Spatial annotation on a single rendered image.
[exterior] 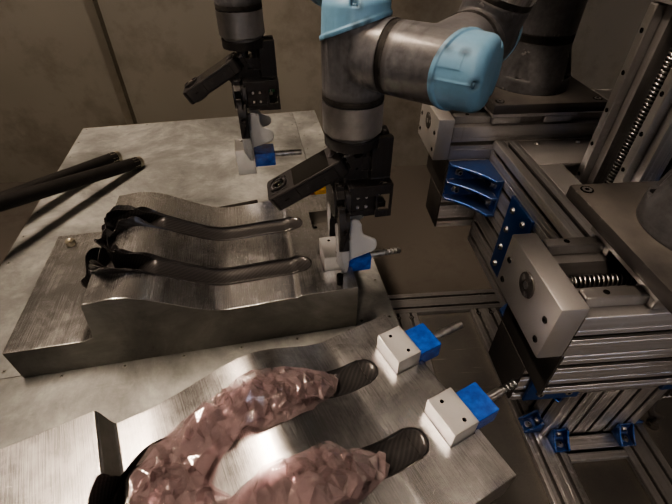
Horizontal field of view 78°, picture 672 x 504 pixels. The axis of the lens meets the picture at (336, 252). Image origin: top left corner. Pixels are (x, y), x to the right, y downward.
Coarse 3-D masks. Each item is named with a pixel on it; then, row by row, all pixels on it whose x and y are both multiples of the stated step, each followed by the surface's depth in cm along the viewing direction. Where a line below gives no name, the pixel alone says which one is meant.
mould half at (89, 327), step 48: (144, 192) 73; (144, 240) 64; (192, 240) 69; (240, 240) 71; (288, 240) 71; (48, 288) 66; (96, 288) 56; (144, 288) 57; (192, 288) 61; (240, 288) 63; (288, 288) 62; (336, 288) 62; (48, 336) 59; (96, 336) 58; (144, 336) 60; (192, 336) 62; (240, 336) 64
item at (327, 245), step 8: (320, 240) 66; (328, 240) 66; (320, 248) 66; (328, 248) 65; (392, 248) 69; (320, 256) 68; (328, 256) 63; (336, 256) 63; (360, 256) 65; (368, 256) 65; (376, 256) 67; (328, 264) 64; (336, 264) 64; (352, 264) 65; (360, 264) 66; (368, 264) 66
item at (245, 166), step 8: (240, 144) 82; (264, 144) 85; (272, 144) 85; (240, 152) 80; (256, 152) 82; (264, 152) 82; (272, 152) 82; (280, 152) 84; (288, 152) 84; (296, 152) 85; (240, 160) 81; (248, 160) 82; (256, 160) 82; (264, 160) 83; (272, 160) 83; (240, 168) 82; (248, 168) 83; (256, 168) 84
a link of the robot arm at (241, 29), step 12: (216, 12) 66; (228, 12) 70; (240, 12) 71; (252, 12) 65; (228, 24) 65; (240, 24) 65; (252, 24) 66; (228, 36) 66; (240, 36) 66; (252, 36) 67
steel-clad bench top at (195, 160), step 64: (128, 128) 124; (192, 128) 124; (320, 128) 124; (64, 192) 98; (128, 192) 98; (192, 192) 98; (256, 192) 98; (0, 320) 69; (0, 384) 60; (64, 384) 60; (128, 384) 60; (0, 448) 53
